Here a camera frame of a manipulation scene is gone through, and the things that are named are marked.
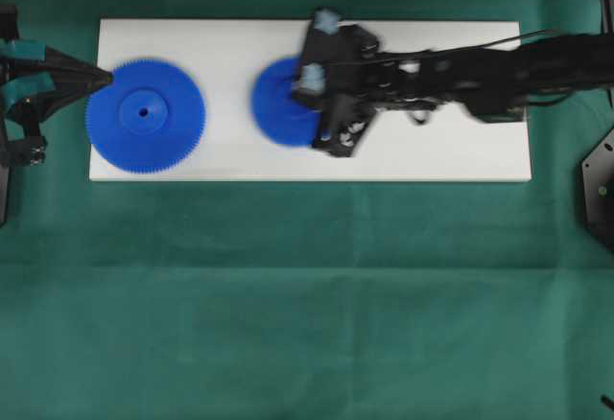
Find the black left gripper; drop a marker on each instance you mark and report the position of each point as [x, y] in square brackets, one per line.
[29, 96]

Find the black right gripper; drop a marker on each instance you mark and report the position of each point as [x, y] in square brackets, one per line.
[359, 80]

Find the small blue gear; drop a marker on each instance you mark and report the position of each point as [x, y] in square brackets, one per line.
[278, 116]

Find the large blue gear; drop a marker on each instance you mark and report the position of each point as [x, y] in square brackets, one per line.
[149, 119]

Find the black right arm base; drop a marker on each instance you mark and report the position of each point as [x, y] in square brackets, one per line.
[597, 179]

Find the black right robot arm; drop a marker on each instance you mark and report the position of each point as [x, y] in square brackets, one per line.
[496, 86]

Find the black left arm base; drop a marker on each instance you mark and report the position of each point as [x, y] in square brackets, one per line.
[5, 179]

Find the green table cloth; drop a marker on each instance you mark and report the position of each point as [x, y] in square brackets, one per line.
[304, 300]

